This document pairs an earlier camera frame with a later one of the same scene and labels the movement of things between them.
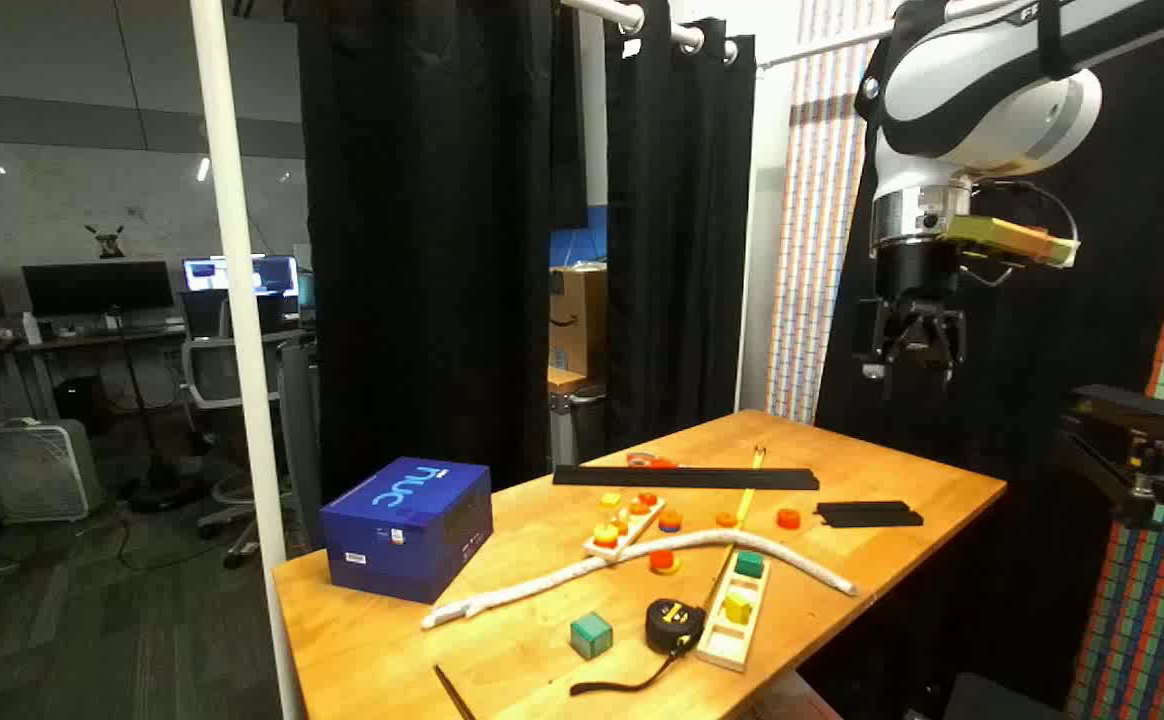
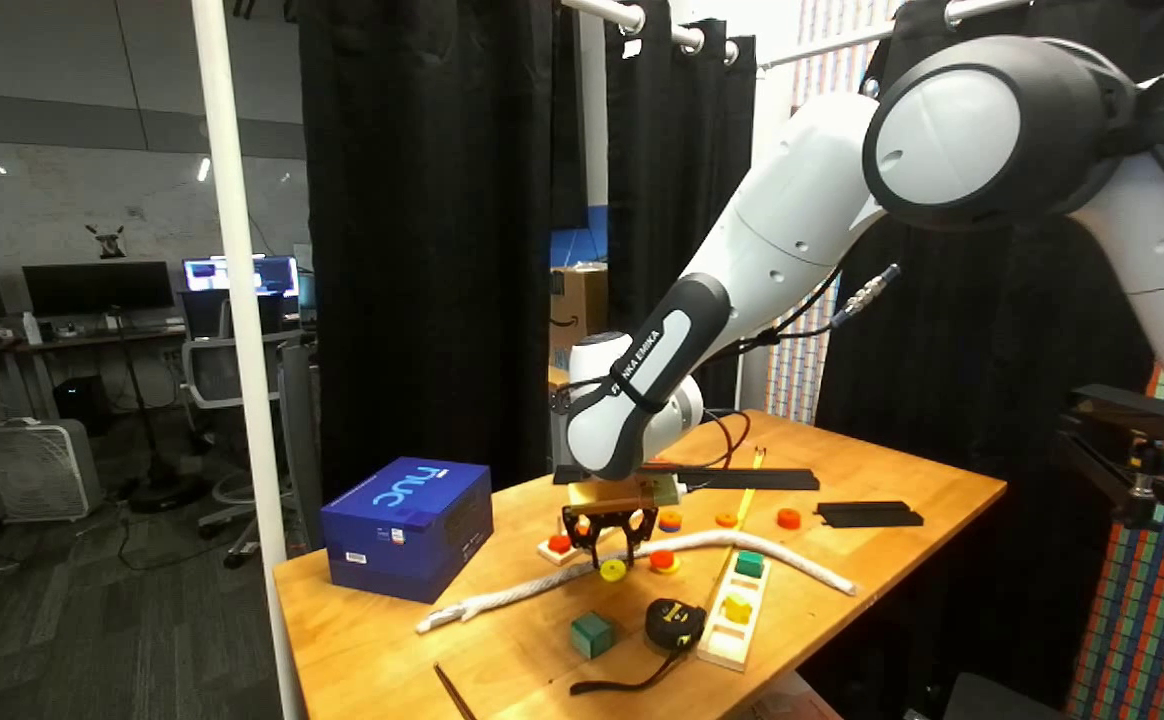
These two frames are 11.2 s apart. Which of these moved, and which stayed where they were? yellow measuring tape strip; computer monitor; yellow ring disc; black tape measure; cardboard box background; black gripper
Moved: yellow ring disc; black gripper
Stayed: cardboard box background; black tape measure; yellow measuring tape strip; computer monitor
